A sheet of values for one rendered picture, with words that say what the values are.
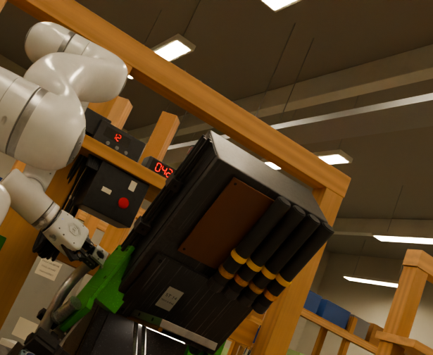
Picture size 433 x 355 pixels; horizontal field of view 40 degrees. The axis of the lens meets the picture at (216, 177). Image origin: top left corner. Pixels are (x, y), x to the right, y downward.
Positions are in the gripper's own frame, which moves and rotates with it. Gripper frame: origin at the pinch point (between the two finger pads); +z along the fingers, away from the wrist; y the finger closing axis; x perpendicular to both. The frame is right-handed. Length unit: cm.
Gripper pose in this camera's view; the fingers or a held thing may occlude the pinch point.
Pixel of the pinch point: (93, 257)
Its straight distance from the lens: 169.0
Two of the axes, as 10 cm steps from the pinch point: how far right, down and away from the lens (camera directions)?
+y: 1.1, -4.7, 8.8
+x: -7.3, 5.6, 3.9
